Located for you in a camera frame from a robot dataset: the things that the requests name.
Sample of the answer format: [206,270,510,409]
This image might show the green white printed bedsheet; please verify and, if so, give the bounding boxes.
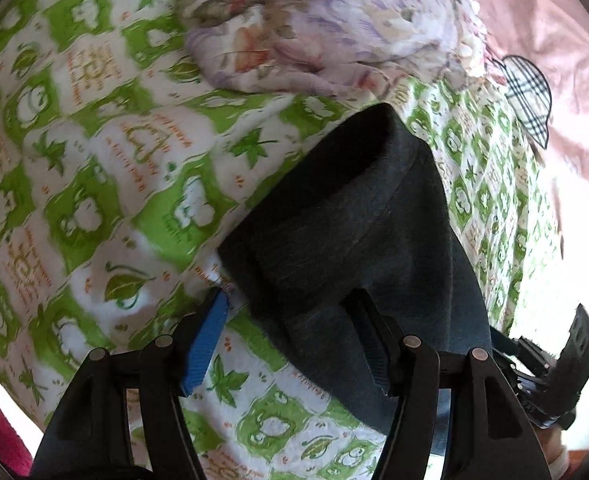
[0,0,563,480]

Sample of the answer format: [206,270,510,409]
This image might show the floral purple quilt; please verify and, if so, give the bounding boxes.
[177,0,488,103]

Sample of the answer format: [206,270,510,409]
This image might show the dark grey pants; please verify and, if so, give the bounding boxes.
[217,102,493,436]

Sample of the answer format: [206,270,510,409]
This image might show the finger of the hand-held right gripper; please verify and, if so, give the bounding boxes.
[489,327,520,361]

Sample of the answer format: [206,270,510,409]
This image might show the pink blanket with plaid patch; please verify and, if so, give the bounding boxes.
[457,0,589,281]

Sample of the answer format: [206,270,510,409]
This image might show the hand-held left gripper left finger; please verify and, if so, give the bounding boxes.
[30,287,230,480]

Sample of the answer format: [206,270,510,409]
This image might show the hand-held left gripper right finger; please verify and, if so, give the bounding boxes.
[342,289,553,480]

